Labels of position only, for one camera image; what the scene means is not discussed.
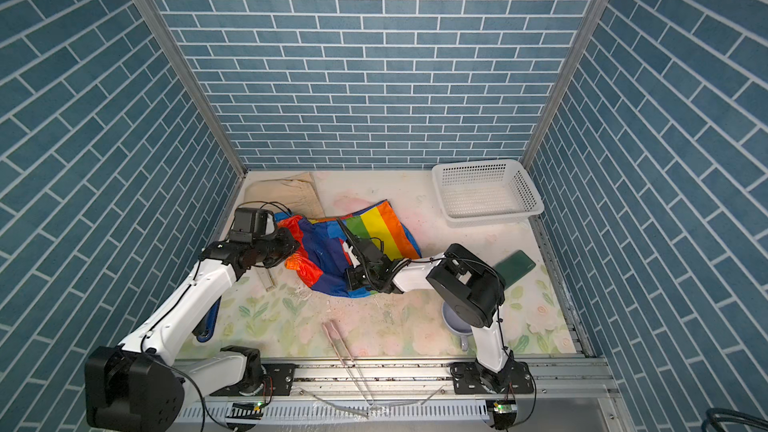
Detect rainbow coloured shorts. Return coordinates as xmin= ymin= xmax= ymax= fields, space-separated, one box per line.
xmin=277 ymin=200 xmax=421 ymax=298

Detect beige shorts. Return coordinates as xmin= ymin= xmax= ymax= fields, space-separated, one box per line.
xmin=244 ymin=172 xmax=326 ymax=219

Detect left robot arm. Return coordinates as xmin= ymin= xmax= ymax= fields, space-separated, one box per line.
xmin=84 ymin=204 xmax=299 ymax=431

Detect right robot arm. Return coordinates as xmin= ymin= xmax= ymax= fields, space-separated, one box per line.
xmin=343 ymin=237 xmax=511 ymax=374

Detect clear plastic tube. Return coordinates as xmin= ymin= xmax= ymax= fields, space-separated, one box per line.
xmin=258 ymin=269 xmax=276 ymax=292

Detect lavender mug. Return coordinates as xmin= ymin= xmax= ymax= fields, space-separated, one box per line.
xmin=441 ymin=302 xmax=473 ymax=352

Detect blue stapler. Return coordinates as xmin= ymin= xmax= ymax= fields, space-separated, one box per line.
xmin=192 ymin=298 xmax=221 ymax=343

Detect pink chopstick pair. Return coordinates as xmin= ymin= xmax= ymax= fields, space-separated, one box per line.
xmin=322 ymin=321 xmax=375 ymax=406

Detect white plastic basket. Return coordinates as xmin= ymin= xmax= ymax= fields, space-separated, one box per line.
xmin=431 ymin=159 xmax=544 ymax=227

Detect aluminium front rail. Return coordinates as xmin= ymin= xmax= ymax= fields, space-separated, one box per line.
xmin=155 ymin=359 xmax=619 ymax=403

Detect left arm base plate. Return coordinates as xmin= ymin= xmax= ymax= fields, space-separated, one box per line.
xmin=212 ymin=363 xmax=296 ymax=399

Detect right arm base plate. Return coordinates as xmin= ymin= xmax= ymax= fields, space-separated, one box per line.
xmin=448 ymin=359 xmax=535 ymax=395

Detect white cable duct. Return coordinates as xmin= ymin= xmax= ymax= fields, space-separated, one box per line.
xmin=207 ymin=399 xmax=489 ymax=425

